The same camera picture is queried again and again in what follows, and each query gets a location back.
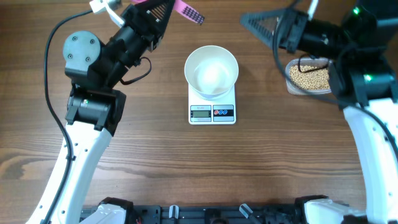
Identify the clear plastic container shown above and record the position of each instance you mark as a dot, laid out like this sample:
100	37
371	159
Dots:
296	90

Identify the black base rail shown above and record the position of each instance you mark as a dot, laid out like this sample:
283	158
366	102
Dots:
268	214

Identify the white digital kitchen scale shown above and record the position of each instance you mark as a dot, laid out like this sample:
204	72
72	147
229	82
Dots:
217	111

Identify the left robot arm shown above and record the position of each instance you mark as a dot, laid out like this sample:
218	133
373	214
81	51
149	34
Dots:
94	106

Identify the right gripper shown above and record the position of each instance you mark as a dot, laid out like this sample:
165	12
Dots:
286	17

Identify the pink measuring scoop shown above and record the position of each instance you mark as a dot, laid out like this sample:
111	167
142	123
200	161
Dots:
185	10

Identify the white bowl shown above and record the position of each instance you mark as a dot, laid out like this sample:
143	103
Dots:
211	71

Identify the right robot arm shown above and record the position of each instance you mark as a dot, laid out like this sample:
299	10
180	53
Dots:
363	85

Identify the pile of soybeans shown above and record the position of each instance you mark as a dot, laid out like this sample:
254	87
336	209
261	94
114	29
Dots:
310	78

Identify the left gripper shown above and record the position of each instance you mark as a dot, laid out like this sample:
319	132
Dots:
138	18

